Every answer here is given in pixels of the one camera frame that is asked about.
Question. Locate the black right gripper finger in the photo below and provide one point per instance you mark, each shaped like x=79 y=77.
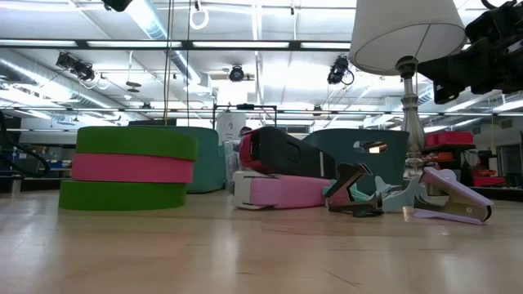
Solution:
x=466 y=77
x=466 y=55

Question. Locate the green tape roll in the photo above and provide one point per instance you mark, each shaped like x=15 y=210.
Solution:
x=122 y=196
x=135 y=143

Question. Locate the pink tape roll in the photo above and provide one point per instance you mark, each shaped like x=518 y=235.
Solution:
x=130 y=168

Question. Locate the black and red stapler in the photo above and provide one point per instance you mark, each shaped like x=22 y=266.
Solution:
x=282 y=153

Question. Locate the pink and white stapler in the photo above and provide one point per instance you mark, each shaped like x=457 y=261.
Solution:
x=286 y=192

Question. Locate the purple staple remover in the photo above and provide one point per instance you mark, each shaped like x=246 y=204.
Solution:
x=457 y=192

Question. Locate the light teal staple remover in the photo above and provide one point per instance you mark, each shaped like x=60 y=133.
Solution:
x=402 y=200

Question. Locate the black staple remover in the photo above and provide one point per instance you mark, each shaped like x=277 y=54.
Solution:
x=347 y=178

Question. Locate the red storage bins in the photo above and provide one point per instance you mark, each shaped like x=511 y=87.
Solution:
x=449 y=139

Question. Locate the table lamp white shade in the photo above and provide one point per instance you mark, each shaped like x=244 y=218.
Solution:
x=404 y=32

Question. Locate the black overhead beam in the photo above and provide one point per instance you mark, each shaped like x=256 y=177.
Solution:
x=188 y=45

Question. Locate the red storage bin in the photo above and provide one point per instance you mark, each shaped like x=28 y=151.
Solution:
x=488 y=179

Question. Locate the dark teal plastic bin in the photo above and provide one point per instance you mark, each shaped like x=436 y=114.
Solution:
x=392 y=171

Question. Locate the person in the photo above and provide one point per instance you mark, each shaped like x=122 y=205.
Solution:
x=245 y=130

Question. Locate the teal green plastic bin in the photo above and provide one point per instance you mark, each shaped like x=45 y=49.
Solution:
x=208 y=163

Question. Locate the silver ventilation duct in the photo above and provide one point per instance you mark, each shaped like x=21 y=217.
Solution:
x=151 y=20

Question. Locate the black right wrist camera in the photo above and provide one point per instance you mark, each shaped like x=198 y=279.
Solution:
x=498 y=20

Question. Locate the black ceiling-mounted camera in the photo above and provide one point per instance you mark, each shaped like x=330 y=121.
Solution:
x=236 y=74
x=65 y=60
x=338 y=70
x=84 y=71

